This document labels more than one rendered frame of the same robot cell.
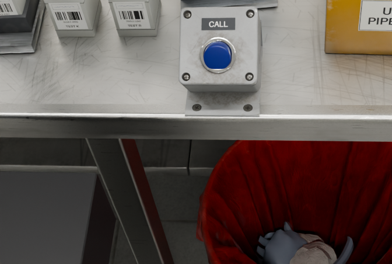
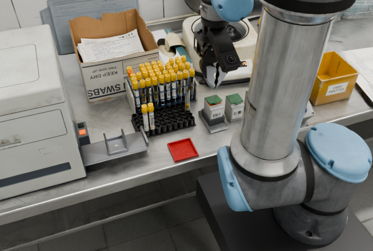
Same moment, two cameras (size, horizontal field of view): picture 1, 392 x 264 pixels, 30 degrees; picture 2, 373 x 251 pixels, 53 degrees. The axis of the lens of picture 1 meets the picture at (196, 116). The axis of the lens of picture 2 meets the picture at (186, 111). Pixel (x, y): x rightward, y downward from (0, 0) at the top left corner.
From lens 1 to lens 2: 0.72 m
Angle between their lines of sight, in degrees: 25
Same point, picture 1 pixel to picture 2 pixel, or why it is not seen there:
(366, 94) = (334, 114)
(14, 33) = (218, 123)
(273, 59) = not seen: hidden behind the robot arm
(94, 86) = not seen: hidden behind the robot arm
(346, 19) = (323, 93)
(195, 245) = (206, 226)
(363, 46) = (324, 101)
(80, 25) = (240, 115)
